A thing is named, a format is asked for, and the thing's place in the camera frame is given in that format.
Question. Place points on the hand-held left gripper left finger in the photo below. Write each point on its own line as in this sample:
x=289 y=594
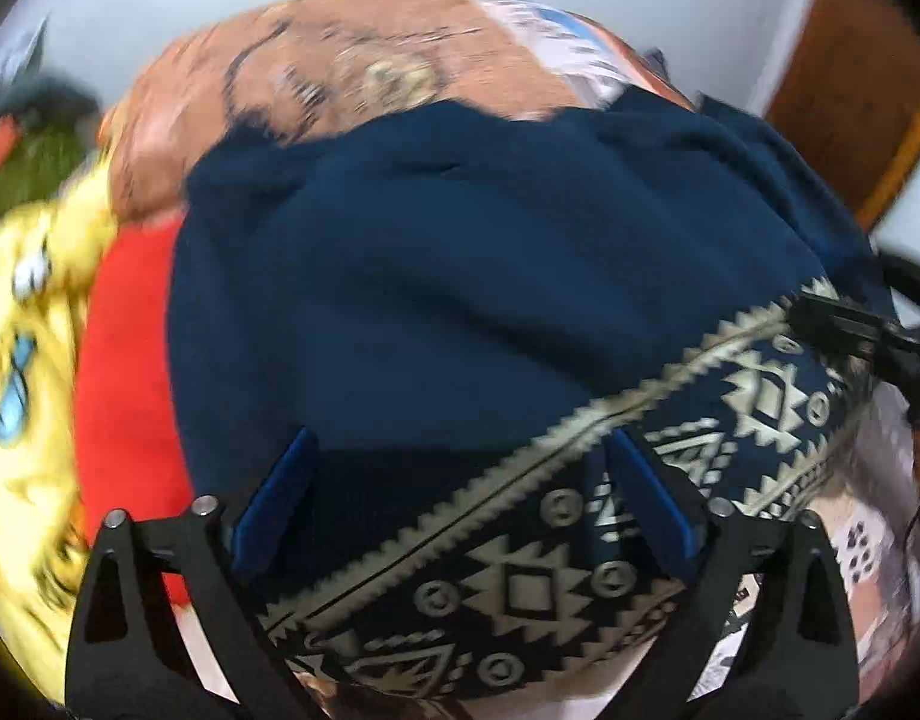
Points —
x=276 y=495

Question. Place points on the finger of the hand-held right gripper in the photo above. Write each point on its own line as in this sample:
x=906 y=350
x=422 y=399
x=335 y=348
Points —
x=835 y=322

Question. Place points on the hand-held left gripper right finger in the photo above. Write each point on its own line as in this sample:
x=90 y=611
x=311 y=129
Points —
x=651 y=491

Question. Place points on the navy patterned hoodie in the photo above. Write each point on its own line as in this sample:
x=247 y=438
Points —
x=445 y=277

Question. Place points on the red garment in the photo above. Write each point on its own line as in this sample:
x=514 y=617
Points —
x=122 y=405

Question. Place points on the wooden door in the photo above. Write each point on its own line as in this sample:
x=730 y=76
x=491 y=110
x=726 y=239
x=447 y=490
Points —
x=857 y=67

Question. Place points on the yellow cartoon blanket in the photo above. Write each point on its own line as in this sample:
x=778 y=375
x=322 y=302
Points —
x=28 y=360

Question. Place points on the green box with orange edge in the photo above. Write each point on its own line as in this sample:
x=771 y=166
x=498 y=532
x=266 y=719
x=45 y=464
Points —
x=32 y=165

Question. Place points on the brown printed blanket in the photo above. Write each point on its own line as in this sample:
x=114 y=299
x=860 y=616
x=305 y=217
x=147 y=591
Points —
x=370 y=52

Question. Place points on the grey plush toy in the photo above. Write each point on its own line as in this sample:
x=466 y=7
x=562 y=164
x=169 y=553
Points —
x=47 y=101

